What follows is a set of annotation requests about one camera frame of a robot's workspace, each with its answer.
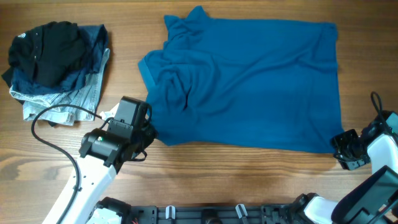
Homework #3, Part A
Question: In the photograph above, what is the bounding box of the blue polo shirt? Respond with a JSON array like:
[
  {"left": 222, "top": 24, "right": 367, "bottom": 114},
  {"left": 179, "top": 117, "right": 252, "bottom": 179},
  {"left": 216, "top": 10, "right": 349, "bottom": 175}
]
[{"left": 138, "top": 6, "right": 343, "bottom": 153}]

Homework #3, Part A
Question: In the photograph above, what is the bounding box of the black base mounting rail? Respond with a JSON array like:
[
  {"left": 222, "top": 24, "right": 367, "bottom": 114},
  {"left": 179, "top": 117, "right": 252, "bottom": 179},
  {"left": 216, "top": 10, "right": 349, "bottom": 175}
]
[{"left": 77, "top": 196, "right": 348, "bottom": 224}]

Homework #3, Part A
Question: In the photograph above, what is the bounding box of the black folded garment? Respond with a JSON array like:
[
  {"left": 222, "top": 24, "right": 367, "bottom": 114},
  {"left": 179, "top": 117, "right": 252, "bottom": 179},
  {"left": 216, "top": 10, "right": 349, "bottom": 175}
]
[{"left": 2, "top": 21, "right": 86, "bottom": 88}]

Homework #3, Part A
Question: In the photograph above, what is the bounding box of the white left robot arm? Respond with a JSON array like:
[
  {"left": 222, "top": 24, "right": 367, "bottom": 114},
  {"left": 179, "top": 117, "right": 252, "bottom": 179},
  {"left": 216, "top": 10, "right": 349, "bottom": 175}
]
[{"left": 43, "top": 122, "right": 157, "bottom": 223}]

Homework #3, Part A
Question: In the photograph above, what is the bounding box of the navy folded garment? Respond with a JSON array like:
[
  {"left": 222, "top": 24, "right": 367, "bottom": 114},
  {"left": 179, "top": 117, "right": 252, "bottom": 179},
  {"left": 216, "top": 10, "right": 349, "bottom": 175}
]
[{"left": 10, "top": 24, "right": 109, "bottom": 95}]

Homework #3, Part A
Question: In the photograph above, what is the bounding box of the light grey denim garment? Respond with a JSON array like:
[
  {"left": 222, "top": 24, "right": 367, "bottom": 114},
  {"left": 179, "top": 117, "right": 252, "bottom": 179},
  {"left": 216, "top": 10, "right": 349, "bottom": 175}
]
[{"left": 9, "top": 49, "right": 110, "bottom": 126}]

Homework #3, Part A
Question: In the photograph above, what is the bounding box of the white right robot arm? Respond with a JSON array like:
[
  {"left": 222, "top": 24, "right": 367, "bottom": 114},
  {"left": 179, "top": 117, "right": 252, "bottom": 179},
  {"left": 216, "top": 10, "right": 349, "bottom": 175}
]
[{"left": 303, "top": 111, "right": 397, "bottom": 224}]

